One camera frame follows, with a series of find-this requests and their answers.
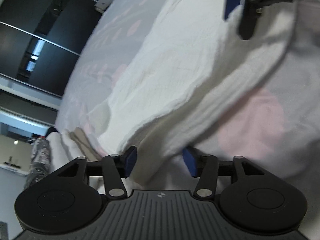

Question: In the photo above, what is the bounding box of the dark floral garment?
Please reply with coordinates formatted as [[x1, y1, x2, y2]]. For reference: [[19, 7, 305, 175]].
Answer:
[[25, 137, 52, 192]]

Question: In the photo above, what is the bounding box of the thick white folded garment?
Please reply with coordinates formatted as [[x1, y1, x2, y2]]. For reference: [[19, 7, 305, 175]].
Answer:
[[47, 129, 101, 195]]

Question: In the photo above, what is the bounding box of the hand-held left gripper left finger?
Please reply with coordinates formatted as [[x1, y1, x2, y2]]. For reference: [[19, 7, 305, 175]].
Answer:
[[50, 146, 138, 200]]

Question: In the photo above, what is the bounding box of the grey pink-dotted bedsheet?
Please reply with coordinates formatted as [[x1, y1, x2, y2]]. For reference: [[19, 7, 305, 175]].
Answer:
[[54, 0, 320, 240]]

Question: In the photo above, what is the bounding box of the dark sliding-door wardrobe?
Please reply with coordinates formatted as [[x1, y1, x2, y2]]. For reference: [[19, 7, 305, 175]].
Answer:
[[0, 0, 110, 98]]

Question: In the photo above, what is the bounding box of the white box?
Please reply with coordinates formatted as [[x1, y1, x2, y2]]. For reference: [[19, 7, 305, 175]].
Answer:
[[96, 0, 118, 12]]

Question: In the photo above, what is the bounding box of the white crinkle shirt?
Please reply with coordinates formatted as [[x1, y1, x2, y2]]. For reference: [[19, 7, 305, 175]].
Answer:
[[96, 0, 304, 183]]

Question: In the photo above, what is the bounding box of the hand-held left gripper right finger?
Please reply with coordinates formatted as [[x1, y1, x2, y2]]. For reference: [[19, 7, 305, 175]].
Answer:
[[182, 148, 265, 199]]

